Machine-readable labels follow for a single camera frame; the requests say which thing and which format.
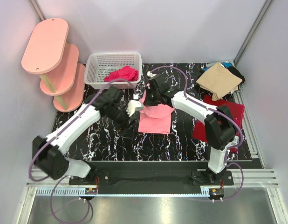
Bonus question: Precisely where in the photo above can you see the purple cable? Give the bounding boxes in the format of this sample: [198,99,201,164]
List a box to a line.
[152,66,244,203]
[28,79,137,224]

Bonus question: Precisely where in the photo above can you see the aluminium frame rail front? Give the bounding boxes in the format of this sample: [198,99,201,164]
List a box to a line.
[26,168,278,197]

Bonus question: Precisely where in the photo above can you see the magenta t shirt in basket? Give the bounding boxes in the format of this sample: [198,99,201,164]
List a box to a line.
[104,66,139,82]

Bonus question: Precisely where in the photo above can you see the left corner aluminium post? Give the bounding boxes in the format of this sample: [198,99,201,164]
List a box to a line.
[28,0,46,22]

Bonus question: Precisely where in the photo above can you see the black folded garment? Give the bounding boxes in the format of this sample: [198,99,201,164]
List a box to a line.
[227,66,245,89]

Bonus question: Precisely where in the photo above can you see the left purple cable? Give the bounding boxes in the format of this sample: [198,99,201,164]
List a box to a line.
[28,79,137,224]

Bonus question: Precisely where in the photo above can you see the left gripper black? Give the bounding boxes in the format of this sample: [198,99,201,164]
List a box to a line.
[105,104,138,139]

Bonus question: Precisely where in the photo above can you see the right corner aluminium post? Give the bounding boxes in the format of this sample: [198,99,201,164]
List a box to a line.
[233,0,274,66]

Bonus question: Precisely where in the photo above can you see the red plastic folding board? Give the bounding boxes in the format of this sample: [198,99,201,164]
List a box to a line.
[192,95,245,142]

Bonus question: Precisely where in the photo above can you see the corner aluminium post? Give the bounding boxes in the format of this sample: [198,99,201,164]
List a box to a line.
[233,0,274,66]
[28,0,46,22]

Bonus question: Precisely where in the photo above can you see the blue folded garment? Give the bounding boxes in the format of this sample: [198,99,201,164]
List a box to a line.
[204,61,233,71]

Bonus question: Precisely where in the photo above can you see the beige folded t shirt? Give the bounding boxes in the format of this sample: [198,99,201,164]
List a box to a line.
[197,63,243,101]

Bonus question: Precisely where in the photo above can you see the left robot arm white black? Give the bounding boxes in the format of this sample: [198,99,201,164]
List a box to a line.
[31,86,143,185]

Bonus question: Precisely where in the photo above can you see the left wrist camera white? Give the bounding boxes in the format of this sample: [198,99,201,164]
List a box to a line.
[126,94,144,117]

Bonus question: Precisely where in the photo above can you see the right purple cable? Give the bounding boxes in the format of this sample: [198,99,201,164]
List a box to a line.
[152,66,244,203]

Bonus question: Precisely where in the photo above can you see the light pink t shirt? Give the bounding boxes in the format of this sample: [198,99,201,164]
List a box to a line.
[138,104,174,134]

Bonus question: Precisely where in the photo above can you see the pink three tier shelf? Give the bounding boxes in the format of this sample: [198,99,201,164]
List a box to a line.
[21,18,85,112]

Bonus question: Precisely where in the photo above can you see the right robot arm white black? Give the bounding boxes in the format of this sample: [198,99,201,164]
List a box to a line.
[144,72,237,185]

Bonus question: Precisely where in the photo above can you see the white plastic laundry basket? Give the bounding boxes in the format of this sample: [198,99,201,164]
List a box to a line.
[84,52,142,90]

